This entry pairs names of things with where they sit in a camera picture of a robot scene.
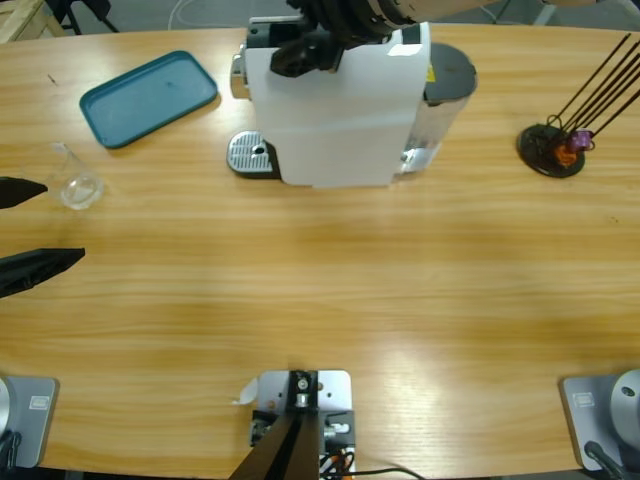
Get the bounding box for purple coffee capsule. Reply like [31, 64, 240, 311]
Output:
[569, 128, 595, 152]

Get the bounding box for black mount post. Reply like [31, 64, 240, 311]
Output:
[229, 369, 321, 480]

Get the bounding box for black capsule holder with rods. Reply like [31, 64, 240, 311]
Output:
[517, 32, 640, 180]

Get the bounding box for clear water tank black lid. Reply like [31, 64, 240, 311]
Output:
[399, 42, 479, 176]

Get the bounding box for orange coffee capsule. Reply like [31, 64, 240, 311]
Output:
[553, 144, 579, 169]

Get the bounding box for clear glass cup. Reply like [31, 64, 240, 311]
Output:
[19, 141, 107, 211]

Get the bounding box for orange wires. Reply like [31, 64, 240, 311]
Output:
[319, 447, 356, 475]

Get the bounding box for thin black cable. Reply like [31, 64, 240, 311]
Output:
[349, 467, 426, 480]

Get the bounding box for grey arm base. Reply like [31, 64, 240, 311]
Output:
[558, 368, 640, 471]
[0, 374, 60, 469]

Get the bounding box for white capsule coffee machine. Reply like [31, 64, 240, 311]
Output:
[227, 13, 432, 190]

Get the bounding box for white cable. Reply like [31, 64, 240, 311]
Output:
[167, 0, 251, 29]

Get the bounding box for teal plastic tray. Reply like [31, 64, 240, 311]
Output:
[78, 49, 220, 150]

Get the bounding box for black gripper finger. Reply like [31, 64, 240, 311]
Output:
[0, 176, 50, 210]
[0, 247, 86, 300]

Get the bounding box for white mount block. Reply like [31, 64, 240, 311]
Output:
[249, 368, 357, 474]

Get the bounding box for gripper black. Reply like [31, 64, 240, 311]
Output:
[269, 0, 401, 79]

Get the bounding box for black base cable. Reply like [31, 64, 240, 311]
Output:
[583, 439, 626, 480]
[0, 430, 24, 471]

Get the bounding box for white paper tag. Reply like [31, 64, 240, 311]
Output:
[229, 377, 260, 406]

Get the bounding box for black chair legs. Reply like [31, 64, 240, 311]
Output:
[47, 0, 121, 36]

